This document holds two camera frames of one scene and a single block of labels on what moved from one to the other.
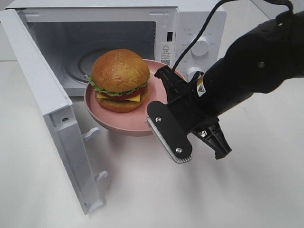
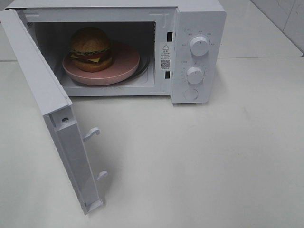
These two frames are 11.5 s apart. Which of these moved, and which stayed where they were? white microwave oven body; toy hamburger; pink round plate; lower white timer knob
Moved: pink round plate; toy hamburger
Stayed: lower white timer knob; white microwave oven body
